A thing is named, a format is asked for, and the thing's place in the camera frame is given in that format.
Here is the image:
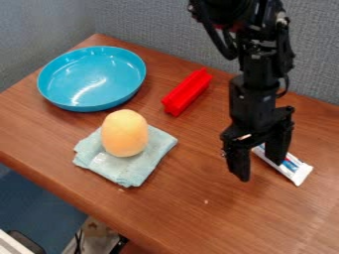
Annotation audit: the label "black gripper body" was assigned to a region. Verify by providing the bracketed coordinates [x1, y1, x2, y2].
[221, 75, 294, 150]

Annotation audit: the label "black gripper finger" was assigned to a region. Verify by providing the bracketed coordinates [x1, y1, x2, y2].
[226, 146, 252, 182]
[265, 125, 293, 166]

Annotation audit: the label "white toothpaste tube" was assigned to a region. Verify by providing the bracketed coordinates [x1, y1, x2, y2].
[253, 145, 314, 187]

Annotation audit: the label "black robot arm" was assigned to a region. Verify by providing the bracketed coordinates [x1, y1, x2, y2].
[189, 0, 296, 182]

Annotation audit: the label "blue plastic plate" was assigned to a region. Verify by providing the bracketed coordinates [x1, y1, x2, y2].
[38, 46, 147, 112]

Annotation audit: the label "red plastic block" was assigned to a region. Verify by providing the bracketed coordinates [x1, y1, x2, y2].
[162, 67, 213, 117]

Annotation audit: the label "light blue folded cloth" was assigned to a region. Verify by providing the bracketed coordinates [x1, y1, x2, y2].
[74, 126, 178, 188]

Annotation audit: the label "orange egg-shaped sponge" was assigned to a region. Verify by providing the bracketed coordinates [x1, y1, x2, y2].
[101, 109, 149, 157]

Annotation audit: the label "objects under table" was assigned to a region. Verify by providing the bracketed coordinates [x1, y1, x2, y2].
[0, 218, 129, 254]

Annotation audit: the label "black cable loop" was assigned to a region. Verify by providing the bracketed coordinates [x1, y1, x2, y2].
[189, 0, 244, 62]

